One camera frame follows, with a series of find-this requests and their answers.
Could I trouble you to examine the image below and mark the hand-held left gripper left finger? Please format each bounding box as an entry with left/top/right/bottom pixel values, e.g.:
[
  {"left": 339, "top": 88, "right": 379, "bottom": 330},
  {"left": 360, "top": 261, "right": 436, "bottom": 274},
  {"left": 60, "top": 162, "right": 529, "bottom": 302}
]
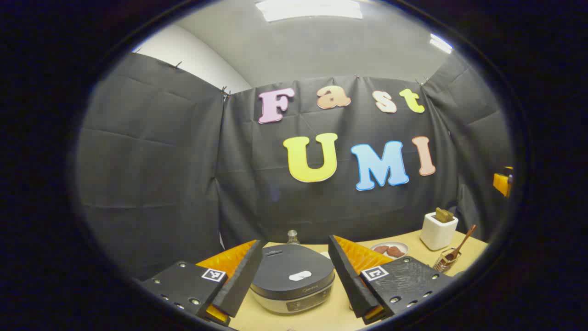
[{"left": 140, "top": 239, "right": 267, "bottom": 327}]

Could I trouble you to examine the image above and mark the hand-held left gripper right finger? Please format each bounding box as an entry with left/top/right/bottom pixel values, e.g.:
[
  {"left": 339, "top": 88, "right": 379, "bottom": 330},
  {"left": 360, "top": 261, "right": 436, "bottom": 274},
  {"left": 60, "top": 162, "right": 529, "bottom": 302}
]
[{"left": 328, "top": 234, "right": 455, "bottom": 325}]

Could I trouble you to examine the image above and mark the dark grey rice cooker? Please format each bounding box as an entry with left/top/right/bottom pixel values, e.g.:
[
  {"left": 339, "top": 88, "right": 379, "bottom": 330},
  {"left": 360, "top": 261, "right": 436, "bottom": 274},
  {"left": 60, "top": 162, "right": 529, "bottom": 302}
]
[{"left": 249, "top": 244, "right": 336, "bottom": 315}]

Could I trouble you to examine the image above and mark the brown wooden spoon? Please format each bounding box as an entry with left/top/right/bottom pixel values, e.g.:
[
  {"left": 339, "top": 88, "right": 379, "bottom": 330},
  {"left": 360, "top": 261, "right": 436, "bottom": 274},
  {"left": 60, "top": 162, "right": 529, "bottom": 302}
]
[{"left": 444, "top": 224, "right": 477, "bottom": 268}]

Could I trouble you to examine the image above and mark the metal wire chopstick holder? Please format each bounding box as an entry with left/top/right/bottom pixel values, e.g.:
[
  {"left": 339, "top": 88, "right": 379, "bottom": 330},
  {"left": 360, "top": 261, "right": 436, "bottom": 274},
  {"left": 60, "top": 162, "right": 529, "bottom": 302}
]
[{"left": 433, "top": 248, "right": 462, "bottom": 273}]

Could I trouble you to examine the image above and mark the white round plate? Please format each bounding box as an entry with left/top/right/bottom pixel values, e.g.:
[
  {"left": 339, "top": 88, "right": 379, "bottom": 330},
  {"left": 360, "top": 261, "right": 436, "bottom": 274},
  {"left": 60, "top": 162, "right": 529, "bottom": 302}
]
[{"left": 370, "top": 241, "right": 409, "bottom": 261}]

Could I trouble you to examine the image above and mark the white toaster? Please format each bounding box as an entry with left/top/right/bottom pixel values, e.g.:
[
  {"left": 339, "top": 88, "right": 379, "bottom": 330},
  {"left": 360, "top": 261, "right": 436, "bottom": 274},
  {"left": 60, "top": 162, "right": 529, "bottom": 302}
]
[{"left": 419, "top": 211, "right": 459, "bottom": 251}]

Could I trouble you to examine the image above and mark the black backdrop cloth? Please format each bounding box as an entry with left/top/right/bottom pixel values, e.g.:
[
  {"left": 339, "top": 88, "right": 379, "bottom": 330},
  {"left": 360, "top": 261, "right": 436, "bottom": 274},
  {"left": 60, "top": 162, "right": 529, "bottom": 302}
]
[{"left": 76, "top": 51, "right": 514, "bottom": 281}]

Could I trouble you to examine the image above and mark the small ceiling light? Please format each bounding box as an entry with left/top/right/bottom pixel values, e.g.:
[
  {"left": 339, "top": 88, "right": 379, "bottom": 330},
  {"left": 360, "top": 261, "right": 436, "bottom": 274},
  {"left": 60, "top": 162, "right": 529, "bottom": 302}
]
[{"left": 430, "top": 33, "right": 453, "bottom": 53}]

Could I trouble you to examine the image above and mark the large ceiling light panel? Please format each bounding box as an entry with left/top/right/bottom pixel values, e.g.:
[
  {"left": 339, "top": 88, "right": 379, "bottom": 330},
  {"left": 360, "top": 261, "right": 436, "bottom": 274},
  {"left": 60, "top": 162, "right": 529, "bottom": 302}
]
[{"left": 255, "top": 0, "right": 363, "bottom": 23}]

